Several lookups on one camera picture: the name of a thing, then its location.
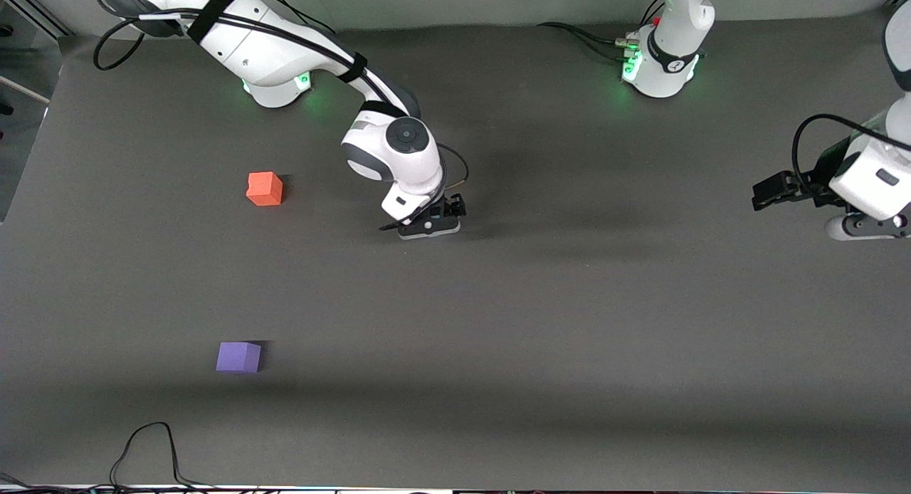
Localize orange block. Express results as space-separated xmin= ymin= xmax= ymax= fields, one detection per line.
xmin=246 ymin=172 xmax=284 ymax=208

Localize purple block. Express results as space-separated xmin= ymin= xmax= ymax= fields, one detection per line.
xmin=216 ymin=342 xmax=263 ymax=374

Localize black right arm base cables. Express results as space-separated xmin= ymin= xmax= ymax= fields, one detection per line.
xmin=269 ymin=0 xmax=338 ymax=36

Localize black arm base cables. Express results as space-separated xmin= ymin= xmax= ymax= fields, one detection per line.
xmin=537 ymin=0 xmax=667 ymax=58
xmin=269 ymin=0 xmax=338 ymax=36

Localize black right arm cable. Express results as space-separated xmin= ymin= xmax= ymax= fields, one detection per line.
xmin=90 ymin=0 xmax=472 ymax=196

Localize black left arm base cables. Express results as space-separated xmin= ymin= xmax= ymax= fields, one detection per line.
xmin=537 ymin=0 xmax=667 ymax=58

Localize thin black looped cable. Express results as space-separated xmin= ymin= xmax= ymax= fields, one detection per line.
xmin=0 ymin=422 xmax=221 ymax=493

